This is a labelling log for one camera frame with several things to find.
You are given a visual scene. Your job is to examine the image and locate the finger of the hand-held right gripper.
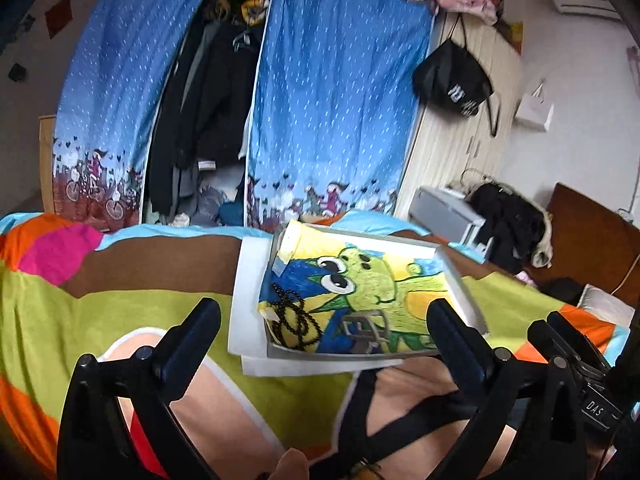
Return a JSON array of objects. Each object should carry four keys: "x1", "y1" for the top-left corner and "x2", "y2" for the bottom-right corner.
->
[
  {"x1": 527, "y1": 319, "x2": 593, "y2": 378},
  {"x1": 546, "y1": 310, "x2": 612, "y2": 367}
]

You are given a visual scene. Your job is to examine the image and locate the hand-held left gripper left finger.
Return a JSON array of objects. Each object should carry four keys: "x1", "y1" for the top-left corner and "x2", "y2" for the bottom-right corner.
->
[{"x1": 56, "y1": 297, "x2": 223, "y2": 480}]

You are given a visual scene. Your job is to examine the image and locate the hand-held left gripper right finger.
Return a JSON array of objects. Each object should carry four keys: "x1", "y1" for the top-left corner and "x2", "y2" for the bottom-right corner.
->
[{"x1": 425, "y1": 299, "x2": 608, "y2": 480}]

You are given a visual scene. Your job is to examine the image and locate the grey shallow box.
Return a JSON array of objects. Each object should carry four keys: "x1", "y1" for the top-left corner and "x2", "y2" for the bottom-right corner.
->
[{"x1": 265, "y1": 220, "x2": 488, "y2": 361}]

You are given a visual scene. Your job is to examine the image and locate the white pillow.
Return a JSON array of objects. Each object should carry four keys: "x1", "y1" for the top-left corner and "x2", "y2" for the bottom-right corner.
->
[{"x1": 577, "y1": 284, "x2": 638, "y2": 321}]

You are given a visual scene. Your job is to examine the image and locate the white paper sheet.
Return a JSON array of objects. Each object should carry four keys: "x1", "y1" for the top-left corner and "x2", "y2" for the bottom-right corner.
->
[{"x1": 227, "y1": 237, "x2": 406, "y2": 377}]

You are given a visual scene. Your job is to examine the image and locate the wooden headboard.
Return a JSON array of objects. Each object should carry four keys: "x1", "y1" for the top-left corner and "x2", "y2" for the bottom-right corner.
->
[{"x1": 530, "y1": 182, "x2": 640, "y2": 301}]

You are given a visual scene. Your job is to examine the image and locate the cartoon dinosaur printed cloth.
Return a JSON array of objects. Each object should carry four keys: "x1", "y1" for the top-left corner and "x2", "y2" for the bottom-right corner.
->
[{"x1": 257, "y1": 221, "x2": 451, "y2": 356}]

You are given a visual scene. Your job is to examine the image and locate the black fur-trimmed jacket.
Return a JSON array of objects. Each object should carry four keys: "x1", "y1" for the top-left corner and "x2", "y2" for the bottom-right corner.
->
[{"x1": 470, "y1": 182, "x2": 553, "y2": 273}]

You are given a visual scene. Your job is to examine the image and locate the colourful printed blanket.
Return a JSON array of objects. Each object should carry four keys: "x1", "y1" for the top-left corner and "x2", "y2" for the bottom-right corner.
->
[{"x1": 0, "y1": 210, "x2": 640, "y2": 480}]

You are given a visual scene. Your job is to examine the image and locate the grey storage box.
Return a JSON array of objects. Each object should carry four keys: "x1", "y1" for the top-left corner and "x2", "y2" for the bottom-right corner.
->
[{"x1": 409, "y1": 186, "x2": 493, "y2": 261}]

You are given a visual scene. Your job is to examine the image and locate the cream wardrobe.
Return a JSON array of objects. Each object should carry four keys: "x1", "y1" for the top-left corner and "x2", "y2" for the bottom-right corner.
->
[{"x1": 395, "y1": 10, "x2": 523, "y2": 221}]

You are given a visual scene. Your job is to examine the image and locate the white paper bag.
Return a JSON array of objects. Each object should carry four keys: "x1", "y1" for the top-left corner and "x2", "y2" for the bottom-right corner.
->
[{"x1": 515, "y1": 80, "x2": 555, "y2": 131}]

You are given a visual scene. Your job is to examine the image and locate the light wooden furniture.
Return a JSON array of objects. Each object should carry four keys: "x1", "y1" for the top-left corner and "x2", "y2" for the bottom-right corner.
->
[{"x1": 39, "y1": 115, "x2": 57, "y2": 216}]

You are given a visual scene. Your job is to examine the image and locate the hanging dark clothes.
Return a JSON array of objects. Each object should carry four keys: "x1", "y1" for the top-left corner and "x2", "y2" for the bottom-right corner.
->
[{"x1": 145, "y1": 0, "x2": 266, "y2": 221}]

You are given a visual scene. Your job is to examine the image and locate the blue printed wardrobe curtain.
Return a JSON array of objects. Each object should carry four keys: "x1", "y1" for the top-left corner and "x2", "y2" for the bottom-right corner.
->
[
  {"x1": 52, "y1": 0, "x2": 226, "y2": 233},
  {"x1": 245, "y1": 0, "x2": 436, "y2": 231}
]

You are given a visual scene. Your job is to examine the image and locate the strap wristwatch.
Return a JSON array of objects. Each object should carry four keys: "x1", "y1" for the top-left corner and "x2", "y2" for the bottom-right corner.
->
[{"x1": 342, "y1": 309, "x2": 390, "y2": 356}]

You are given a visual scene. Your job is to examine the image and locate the black bead necklace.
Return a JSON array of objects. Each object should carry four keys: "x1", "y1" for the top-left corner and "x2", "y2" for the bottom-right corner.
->
[{"x1": 270, "y1": 282, "x2": 323, "y2": 348}]

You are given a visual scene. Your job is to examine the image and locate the black drawstring bag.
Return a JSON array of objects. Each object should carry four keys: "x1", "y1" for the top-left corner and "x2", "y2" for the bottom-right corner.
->
[{"x1": 412, "y1": 12, "x2": 501, "y2": 136}]

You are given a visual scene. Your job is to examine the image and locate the red wall sticker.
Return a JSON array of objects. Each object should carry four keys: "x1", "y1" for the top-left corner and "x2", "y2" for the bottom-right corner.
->
[{"x1": 45, "y1": 0, "x2": 73, "y2": 38}]

